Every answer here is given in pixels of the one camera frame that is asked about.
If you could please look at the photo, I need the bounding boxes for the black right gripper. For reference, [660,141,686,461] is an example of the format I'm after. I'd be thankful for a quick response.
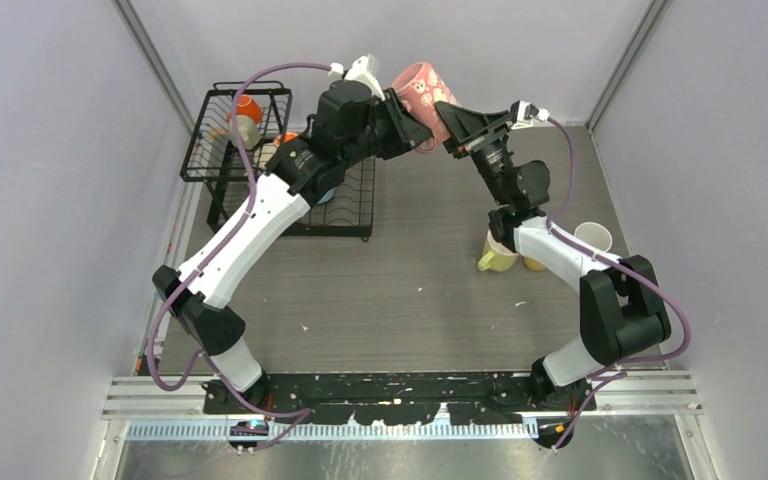
[429,104,514,207]

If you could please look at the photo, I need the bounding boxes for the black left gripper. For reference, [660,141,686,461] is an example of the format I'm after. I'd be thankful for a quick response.
[342,89,434,170]

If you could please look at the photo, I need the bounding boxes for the large pink mug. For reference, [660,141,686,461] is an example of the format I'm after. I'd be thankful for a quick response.
[391,62,459,153]

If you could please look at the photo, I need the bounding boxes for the light blue cup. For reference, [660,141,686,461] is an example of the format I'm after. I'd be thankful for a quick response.
[317,189,336,204]

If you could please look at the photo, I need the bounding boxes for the light green mug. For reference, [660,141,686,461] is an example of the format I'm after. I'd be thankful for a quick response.
[477,231,520,273]

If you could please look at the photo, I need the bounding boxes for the yellow mug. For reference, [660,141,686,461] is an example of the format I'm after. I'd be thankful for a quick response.
[523,256,547,272]

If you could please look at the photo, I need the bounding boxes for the blue floral mug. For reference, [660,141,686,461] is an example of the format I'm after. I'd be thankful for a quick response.
[574,221,613,251]

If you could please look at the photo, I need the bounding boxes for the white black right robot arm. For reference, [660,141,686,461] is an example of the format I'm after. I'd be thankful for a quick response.
[434,101,672,411]

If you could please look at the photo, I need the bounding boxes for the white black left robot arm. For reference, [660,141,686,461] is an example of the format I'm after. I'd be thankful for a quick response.
[152,80,433,414]

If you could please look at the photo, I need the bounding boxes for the orange cup lower tier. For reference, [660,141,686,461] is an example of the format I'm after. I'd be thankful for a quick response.
[273,132,298,145]

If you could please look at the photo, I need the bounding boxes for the orange cup tier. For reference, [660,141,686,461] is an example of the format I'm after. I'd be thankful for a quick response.
[273,132,298,145]
[226,94,264,125]

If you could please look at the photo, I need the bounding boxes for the beige mug top tier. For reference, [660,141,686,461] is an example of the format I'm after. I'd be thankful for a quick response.
[227,115,262,150]

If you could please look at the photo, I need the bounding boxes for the orange cup top tier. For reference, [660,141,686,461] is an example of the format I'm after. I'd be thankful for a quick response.
[226,94,264,125]

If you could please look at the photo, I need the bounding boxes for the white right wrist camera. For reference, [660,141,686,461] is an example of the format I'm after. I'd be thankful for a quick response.
[509,100,550,130]

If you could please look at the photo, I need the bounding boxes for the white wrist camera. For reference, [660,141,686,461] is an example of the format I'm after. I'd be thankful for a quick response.
[509,100,550,130]
[343,54,386,100]

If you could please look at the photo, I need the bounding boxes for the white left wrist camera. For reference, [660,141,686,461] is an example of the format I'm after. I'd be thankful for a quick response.
[343,54,386,100]

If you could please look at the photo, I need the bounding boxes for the black wire dish rack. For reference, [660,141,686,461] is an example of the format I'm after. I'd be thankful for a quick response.
[179,80,377,242]

